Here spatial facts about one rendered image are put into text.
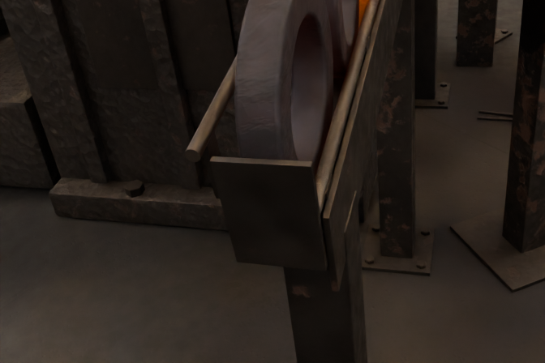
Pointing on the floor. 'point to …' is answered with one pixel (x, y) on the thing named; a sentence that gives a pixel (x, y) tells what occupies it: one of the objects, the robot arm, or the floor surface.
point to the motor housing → (477, 9)
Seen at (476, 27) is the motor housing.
